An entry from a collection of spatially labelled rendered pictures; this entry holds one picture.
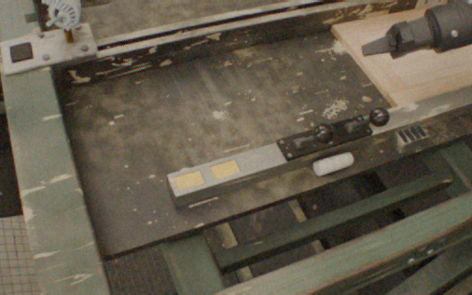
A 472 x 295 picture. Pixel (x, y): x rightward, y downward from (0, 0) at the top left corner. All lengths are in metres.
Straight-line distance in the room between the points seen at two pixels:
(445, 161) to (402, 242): 0.33
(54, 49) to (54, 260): 0.46
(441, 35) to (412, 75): 0.30
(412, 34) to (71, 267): 0.69
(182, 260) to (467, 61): 0.88
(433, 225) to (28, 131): 0.74
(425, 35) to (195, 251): 0.57
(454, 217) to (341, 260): 0.25
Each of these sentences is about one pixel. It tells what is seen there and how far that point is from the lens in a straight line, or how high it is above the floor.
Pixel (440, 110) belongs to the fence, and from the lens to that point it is 1.13.
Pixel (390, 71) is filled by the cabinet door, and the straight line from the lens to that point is 1.20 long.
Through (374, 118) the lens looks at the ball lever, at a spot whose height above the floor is 1.45.
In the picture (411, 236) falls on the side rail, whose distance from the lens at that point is 0.89.
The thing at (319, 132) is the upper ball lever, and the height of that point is 1.56.
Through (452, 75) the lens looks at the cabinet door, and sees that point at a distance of 1.28.
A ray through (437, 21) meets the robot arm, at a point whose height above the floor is 1.40.
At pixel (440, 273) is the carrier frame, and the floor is 0.79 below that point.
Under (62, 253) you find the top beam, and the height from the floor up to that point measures 1.91.
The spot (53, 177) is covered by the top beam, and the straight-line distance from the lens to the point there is 0.83.
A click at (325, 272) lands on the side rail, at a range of 0.81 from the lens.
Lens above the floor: 2.21
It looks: 42 degrees down
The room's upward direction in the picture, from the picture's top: 82 degrees counter-clockwise
